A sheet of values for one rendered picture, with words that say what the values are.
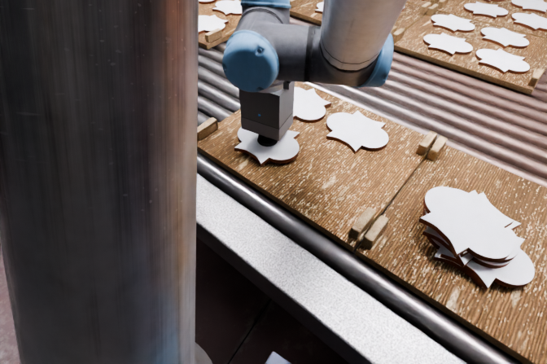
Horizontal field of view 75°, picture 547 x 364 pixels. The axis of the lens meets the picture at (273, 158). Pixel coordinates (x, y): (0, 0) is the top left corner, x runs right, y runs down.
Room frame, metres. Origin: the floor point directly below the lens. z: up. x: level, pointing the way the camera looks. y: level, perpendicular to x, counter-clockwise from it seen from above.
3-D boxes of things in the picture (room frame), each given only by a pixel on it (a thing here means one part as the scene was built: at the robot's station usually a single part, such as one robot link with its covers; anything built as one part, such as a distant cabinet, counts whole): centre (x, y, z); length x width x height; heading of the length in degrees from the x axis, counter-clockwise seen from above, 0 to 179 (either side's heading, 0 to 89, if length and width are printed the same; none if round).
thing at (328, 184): (0.58, -0.09, 0.93); 0.41 x 0.35 x 0.02; 50
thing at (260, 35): (0.46, 0.01, 1.21); 0.11 x 0.11 x 0.08; 82
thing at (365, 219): (0.36, -0.15, 0.95); 0.06 x 0.02 x 0.03; 140
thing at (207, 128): (0.61, 0.15, 0.95); 0.06 x 0.02 x 0.03; 140
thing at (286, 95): (0.58, 0.00, 1.05); 0.12 x 0.09 x 0.16; 153
